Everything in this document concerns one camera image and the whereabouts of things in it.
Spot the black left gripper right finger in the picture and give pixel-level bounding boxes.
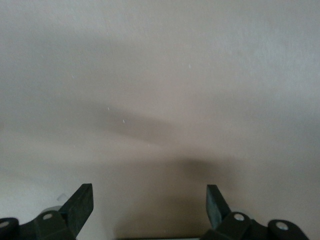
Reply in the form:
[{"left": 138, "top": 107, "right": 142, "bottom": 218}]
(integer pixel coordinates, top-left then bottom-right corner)
[{"left": 201, "top": 184, "right": 310, "bottom": 240}]

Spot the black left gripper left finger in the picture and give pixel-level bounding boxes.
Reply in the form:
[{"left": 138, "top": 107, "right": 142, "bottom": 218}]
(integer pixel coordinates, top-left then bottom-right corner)
[{"left": 0, "top": 183, "right": 94, "bottom": 240}]

